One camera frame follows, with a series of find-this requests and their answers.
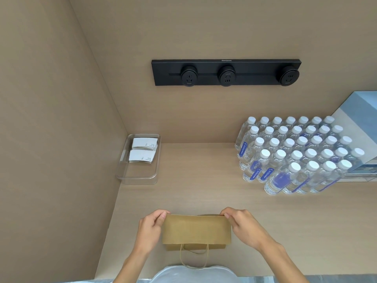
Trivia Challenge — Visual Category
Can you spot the person's right hand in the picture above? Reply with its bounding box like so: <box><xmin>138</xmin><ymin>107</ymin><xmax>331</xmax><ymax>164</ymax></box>
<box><xmin>220</xmin><ymin>207</ymin><xmax>284</xmax><ymax>254</ymax></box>

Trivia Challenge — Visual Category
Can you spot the round black socket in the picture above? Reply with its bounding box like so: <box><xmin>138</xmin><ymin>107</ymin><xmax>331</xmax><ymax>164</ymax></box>
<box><xmin>278</xmin><ymin>65</ymin><xmax>300</xmax><ymax>87</ymax></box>
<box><xmin>217</xmin><ymin>65</ymin><xmax>236</xmax><ymax>87</ymax></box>
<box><xmin>180</xmin><ymin>65</ymin><xmax>198</xmax><ymax>87</ymax></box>

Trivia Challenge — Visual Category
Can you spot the person's right forearm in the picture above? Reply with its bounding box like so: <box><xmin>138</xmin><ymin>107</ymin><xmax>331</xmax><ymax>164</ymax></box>
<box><xmin>262</xmin><ymin>243</ymin><xmax>310</xmax><ymax>283</ymax></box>

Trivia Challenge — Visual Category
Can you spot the person's left hand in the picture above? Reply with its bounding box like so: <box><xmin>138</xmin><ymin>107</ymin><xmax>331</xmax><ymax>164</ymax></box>
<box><xmin>134</xmin><ymin>210</ymin><xmax>171</xmax><ymax>257</ymax></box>

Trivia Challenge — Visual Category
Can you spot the group of water bottles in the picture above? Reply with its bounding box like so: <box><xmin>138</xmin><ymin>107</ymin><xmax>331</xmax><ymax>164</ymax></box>
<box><xmin>234</xmin><ymin>116</ymin><xmax>366</xmax><ymax>196</ymax></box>

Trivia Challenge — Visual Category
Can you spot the person's left forearm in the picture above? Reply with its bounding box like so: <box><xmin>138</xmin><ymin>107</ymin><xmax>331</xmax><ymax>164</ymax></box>
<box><xmin>113</xmin><ymin>247</ymin><xmax>148</xmax><ymax>283</ymax></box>

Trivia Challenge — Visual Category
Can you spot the black wall power track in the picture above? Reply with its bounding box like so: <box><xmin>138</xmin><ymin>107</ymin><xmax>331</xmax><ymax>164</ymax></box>
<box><xmin>151</xmin><ymin>58</ymin><xmax>302</xmax><ymax>86</ymax></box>

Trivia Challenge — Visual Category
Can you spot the stack of white cup sleeves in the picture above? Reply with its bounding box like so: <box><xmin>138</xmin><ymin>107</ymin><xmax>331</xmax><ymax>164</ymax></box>
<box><xmin>129</xmin><ymin>149</ymin><xmax>156</xmax><ymax>164</ymax></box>
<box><xmin>132</xmin><ymin>138</ymin><xmax>158</xmax><ymax>151</ymax></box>

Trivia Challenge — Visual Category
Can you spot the blue grey cardboard box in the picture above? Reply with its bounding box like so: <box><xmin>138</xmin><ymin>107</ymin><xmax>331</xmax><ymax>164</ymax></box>
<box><xmin>330</xmin><ymin>91</ymin><xmax>377</xmax><ymax>183</ymax></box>

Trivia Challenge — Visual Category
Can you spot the person's light shirt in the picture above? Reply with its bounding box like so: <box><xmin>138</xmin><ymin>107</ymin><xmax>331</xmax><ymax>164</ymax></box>
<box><xmin>153</xmin><ymin>264</ymin><xmax>237</xmax><ymax>283</ymax></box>

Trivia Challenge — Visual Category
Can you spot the clear plastic tray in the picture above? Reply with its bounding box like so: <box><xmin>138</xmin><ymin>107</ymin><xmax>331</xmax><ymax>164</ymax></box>
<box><xmin>115</xmin><ymin>133</ymin><xmax>161</xmax><ymax>185</ymax></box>

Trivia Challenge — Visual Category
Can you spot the brown paper bag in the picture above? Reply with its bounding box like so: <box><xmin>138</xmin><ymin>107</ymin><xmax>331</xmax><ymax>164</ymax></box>
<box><xmin>162</xmin><ymin>214</ymin><xmax>232</xmax><ymax>269</ymax></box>

